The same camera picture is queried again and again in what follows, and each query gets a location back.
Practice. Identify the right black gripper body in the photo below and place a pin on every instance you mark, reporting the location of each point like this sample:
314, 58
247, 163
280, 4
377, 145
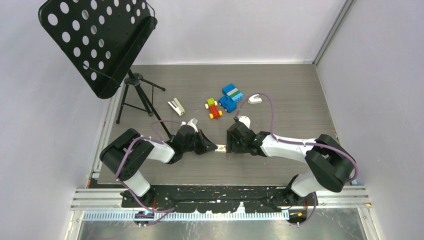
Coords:
240, 147

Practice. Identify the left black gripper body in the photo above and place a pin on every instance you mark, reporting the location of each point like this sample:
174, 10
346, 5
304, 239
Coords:
189, 147

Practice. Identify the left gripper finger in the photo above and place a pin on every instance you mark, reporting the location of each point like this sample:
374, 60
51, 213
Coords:
203, 143
201, 148

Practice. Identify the white staple box sleeve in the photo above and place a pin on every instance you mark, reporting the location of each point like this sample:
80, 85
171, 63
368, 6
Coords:
221, 148

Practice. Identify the white and green stapler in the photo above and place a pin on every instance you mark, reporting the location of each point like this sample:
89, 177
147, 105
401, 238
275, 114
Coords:
176, 106

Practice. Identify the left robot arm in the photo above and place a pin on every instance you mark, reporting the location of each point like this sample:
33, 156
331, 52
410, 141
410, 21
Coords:
125, 155

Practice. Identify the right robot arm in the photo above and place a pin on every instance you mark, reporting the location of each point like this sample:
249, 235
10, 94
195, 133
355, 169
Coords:
330, 166

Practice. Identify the red yellow toy brick car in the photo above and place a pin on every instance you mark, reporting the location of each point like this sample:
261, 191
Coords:
211, 105

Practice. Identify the white staple remover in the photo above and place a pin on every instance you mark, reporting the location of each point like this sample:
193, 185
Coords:
255, 99

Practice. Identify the blue toy brick truck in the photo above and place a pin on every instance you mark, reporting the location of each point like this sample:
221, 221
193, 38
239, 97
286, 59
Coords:
231, 96

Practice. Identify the black perforated music stand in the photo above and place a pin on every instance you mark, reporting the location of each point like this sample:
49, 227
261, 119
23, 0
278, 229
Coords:
102, 39

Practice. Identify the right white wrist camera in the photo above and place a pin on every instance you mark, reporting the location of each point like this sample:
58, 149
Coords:
243, 119

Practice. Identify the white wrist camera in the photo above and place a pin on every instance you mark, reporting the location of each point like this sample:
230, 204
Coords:
243, 119
191, 123

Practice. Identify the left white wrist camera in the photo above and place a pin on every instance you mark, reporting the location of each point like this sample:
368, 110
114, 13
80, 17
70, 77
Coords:
191, 123

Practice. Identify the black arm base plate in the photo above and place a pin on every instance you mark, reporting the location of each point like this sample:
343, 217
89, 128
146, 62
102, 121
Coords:
217, 199

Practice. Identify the slotted cable duct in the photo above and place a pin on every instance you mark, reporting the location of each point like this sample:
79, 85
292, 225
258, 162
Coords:
134, 215

